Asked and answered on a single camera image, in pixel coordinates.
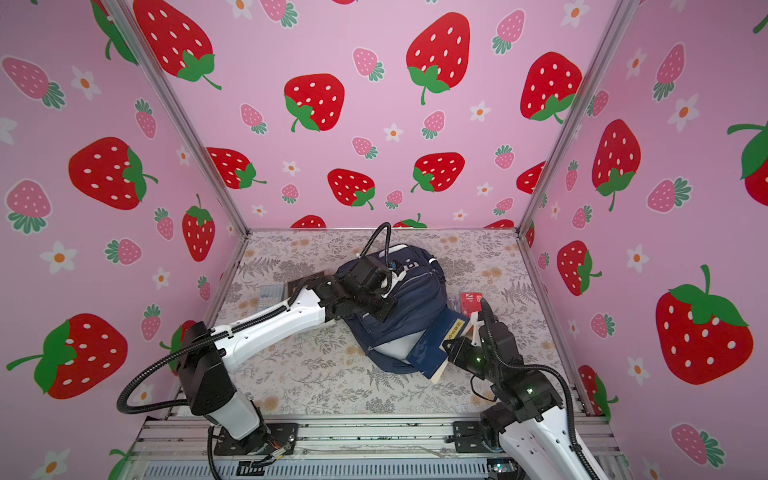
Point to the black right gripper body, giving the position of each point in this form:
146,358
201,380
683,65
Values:
469,357

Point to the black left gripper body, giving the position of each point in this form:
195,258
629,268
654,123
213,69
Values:
376,303

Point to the navy blue student backpack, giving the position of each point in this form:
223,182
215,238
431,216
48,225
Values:
420,291

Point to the dark blue Chinese book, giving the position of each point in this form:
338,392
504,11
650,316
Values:
428,355

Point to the brown black scroll book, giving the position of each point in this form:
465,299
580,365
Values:
297,284

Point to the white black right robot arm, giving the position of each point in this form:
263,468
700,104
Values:
533,419

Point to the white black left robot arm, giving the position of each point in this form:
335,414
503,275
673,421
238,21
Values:
209,355

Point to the red stationery package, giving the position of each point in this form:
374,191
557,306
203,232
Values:
470,302

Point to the light blue calculator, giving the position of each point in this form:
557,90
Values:
273,293

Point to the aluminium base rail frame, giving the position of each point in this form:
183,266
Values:
400,446

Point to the aluminium corner post left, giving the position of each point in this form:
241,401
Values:
124,19

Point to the aluminium corner post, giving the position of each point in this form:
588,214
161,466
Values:
616,28
124,19

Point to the aluminium corner post right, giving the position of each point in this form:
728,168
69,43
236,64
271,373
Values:
616,28

